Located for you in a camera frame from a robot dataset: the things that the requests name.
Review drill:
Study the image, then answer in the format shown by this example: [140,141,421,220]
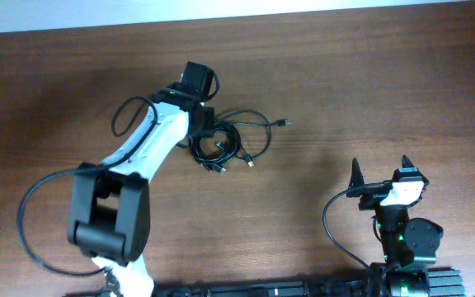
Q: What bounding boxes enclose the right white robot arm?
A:
[347,156,444,296]

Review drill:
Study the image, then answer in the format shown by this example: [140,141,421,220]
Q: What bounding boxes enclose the black cable bundle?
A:
[177,108,292,174]

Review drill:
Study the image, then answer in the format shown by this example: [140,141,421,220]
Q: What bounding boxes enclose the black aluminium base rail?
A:
[70,269,466,297]

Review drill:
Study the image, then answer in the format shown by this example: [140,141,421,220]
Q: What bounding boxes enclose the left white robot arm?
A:
[68,62,219,296]

